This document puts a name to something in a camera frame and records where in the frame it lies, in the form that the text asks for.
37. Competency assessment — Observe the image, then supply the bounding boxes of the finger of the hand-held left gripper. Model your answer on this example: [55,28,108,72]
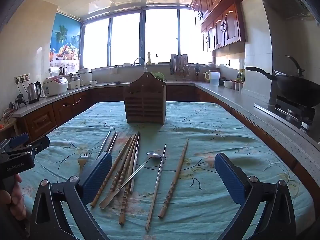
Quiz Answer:
[0,133,29,151]
[15,136,51,158]

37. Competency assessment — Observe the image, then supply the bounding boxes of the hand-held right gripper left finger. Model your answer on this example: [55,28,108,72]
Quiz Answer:
[25,152,113,240]

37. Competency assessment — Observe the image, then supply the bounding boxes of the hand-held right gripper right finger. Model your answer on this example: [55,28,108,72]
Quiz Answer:
[214,152,298,240]

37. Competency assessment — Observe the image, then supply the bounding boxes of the wooden chopstick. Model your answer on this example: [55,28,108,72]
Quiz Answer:
[110,134,137,194]
[158,138,189,219]
[119,139,139,225]
[89,136,132,208]
[116,139,137,189]

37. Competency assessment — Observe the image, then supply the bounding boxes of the fork with golden handle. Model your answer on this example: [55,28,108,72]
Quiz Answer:
[77,153,92,179]

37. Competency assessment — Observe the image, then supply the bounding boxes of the long metal spoon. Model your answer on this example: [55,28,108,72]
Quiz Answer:
[99,151,163,209]

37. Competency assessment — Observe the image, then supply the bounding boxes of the wooden utensil holder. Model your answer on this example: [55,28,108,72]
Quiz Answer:
[123,72,167,125]

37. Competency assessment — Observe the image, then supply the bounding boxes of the person's left hand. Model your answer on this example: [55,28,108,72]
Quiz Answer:
[0,174,27,221]

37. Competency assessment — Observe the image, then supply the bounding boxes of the wooden lower cabinets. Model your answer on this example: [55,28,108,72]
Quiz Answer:
[11,81,320,188]

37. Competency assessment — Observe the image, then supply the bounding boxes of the wooden cabinets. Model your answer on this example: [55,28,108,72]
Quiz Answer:
[11,81,320,188]
[190,0,247,53]

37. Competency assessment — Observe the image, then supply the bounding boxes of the steel electric kettle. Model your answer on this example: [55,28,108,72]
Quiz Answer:
[27,81,42,104]

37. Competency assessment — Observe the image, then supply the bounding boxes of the teal floral tablecloth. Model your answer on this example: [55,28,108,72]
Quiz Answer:
[19,101,314,240]

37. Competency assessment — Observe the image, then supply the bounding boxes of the white rice cooker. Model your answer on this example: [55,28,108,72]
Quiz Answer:
[43,76,69,97]

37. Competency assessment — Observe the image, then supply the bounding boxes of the grey speckled countertop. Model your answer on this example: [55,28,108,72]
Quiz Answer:
[11,79,320,153]

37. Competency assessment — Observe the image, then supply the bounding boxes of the large white cooking pot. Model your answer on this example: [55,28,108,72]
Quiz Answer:
[77,67,93,87]

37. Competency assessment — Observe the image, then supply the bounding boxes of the gas stove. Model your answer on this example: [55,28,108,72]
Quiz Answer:
[274,95,317,133]

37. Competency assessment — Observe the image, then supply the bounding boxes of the row of condiment jars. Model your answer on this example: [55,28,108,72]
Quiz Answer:
[231,79,244,92]

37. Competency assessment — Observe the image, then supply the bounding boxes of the clear plastic pitcher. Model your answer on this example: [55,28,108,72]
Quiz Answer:
[204,71,221,87]

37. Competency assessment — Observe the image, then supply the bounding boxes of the black wok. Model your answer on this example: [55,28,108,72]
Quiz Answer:
[246,55,320,101]

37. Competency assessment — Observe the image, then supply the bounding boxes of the green colander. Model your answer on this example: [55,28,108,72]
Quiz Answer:
[150,71,166,81]

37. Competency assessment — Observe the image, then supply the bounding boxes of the white sink faucet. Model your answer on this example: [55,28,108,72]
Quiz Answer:
[133,57,148,75]

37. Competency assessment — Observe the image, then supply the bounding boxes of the kitchen window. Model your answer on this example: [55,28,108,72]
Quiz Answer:
[81,7,216,68]

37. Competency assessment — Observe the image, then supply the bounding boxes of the wooden upper cabinets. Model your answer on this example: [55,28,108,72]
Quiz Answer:
[190,0,247,53]

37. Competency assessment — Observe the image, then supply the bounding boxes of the tangle of cables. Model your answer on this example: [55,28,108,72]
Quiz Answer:
[3,93,27,120]

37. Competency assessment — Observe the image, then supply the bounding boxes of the wall power outlet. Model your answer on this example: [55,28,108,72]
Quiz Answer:
[14,73,31,84]

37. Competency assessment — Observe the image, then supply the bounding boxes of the tropical fruit wall poster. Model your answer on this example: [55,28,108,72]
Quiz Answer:
[49,13,82,67]

